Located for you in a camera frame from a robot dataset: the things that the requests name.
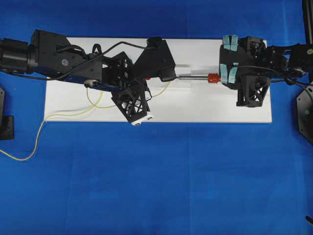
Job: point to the blue table mat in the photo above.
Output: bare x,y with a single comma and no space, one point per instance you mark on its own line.
91,178

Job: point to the white foam board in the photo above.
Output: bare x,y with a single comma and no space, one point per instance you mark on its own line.
177,101

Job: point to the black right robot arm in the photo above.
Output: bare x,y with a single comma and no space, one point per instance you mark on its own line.
286,63

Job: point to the black aluminium frame rail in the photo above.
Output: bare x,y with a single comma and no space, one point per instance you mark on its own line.
307,9

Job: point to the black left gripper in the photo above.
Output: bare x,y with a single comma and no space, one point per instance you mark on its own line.
156,61

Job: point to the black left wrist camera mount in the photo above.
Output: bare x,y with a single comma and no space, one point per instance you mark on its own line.
133,104

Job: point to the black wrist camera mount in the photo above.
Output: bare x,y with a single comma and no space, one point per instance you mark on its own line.
252,91
133,104

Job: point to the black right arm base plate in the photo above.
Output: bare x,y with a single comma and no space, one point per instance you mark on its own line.
304,103

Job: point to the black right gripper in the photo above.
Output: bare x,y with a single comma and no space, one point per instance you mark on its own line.
241,57

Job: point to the white raised block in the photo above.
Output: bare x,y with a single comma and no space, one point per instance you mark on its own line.
193,70

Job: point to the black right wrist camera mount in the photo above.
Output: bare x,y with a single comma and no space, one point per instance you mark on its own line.
252,91

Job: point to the soldering iron with red collar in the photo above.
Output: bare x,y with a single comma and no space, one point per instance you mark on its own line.
211,78

